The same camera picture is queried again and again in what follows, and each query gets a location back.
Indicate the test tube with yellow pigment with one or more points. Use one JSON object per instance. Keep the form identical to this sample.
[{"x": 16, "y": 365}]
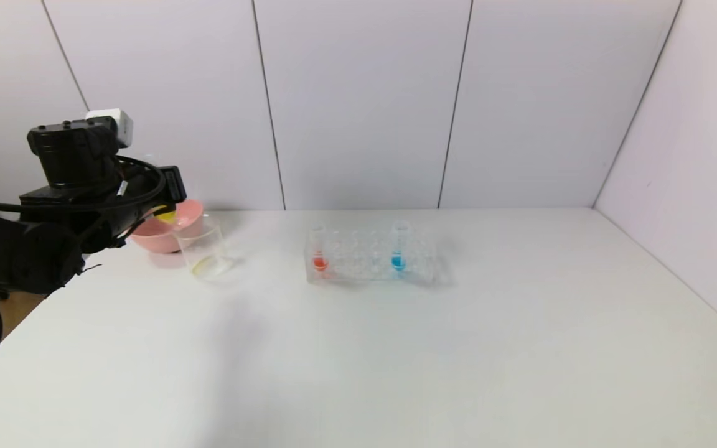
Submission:
[{"x": 168, "y": 218}]

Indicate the test tube with red pigment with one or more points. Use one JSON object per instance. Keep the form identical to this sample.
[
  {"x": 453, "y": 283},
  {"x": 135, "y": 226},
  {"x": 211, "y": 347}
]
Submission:
[{"x": 320, "y": 262}]

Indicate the clear acrylic test tube rack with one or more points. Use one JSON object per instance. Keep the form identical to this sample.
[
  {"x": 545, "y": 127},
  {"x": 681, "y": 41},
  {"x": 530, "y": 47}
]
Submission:
[{"x": 358, "y": 262}]

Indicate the clear glass beaker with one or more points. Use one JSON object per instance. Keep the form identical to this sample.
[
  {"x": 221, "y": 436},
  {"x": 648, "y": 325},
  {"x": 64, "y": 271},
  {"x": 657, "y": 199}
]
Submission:
[{"x": 209, "y": 256}]

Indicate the pink bowl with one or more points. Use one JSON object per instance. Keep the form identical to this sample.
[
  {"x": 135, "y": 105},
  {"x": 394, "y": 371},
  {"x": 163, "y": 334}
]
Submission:
[{"x": 159, "y": 240}]

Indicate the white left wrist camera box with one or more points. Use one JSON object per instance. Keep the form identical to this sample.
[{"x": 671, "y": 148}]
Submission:
[{"x": 112, "y": 122}]

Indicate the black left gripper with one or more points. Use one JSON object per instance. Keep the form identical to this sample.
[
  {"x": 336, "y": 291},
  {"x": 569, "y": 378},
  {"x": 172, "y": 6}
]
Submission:
[{"x": 174, "y": 184}]

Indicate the test tube with blue pigment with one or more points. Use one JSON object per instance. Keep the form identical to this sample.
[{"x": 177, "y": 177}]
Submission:
[{"x": 399, "y": 261}]

